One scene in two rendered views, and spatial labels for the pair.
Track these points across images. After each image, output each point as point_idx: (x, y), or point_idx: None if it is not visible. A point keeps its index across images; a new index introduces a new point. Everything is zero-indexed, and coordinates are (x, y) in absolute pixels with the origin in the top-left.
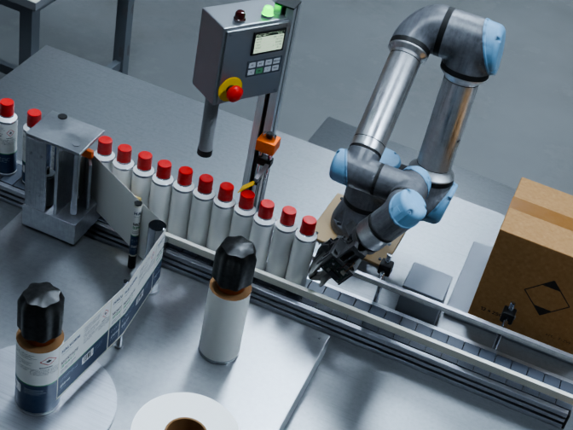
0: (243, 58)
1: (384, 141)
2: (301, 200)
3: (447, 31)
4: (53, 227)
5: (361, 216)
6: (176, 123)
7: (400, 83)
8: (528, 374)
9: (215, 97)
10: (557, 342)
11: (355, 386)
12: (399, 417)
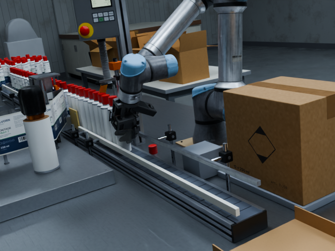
0: (87, 10)
1: (158, 45)
2: (193, 132)
3: None
4: None
5: (199, 125)
6: (166, 111)
7: (176, 14)
8: (225, 199)
9: (79, 36)
10: (279, 188)
11: (108, 198)
12: (113, 215)
